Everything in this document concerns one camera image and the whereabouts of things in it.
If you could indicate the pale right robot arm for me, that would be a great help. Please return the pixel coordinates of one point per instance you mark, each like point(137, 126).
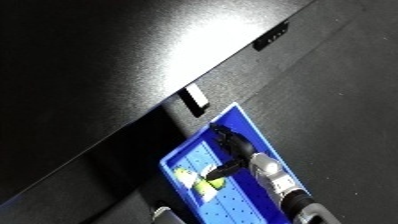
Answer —
point(278, 180)

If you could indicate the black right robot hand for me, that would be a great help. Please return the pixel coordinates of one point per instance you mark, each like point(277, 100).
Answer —
point(237, 143)

